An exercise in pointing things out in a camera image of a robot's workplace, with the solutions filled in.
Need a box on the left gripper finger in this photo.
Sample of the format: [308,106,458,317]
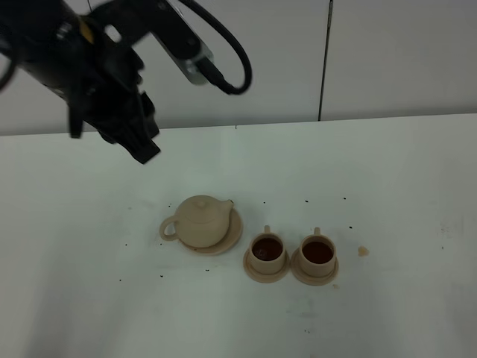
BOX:
[111,116,160,164]
[136,92,159,139]

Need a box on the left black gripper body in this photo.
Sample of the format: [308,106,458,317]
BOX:
[14,10,141,143]

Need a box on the beige teapot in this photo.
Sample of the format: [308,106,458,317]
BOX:
[159,195,234,248]

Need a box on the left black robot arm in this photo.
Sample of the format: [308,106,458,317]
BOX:
[1,1,160,164]

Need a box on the beige teapot saucer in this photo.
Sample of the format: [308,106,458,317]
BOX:
[180,209,243,256]

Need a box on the left beige teacup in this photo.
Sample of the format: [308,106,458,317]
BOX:
[248,225,288,275]

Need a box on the beige teacup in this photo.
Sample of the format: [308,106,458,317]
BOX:
[298,227,338,279]
[248,225,288,275]

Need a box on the left teacup saucer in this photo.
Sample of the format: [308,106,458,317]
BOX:
[243,250,290,283]

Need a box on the teacup saucer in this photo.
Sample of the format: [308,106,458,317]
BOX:
[243,250,290,283]
[291,249,339,286]

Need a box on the right teacup saucer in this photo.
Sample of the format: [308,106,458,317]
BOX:
[291,249,339,286]

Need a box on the right beige teacup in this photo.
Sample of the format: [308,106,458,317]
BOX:
[298,227,338,279]

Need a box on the black camera cable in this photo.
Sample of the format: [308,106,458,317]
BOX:
[0,0,253,139]

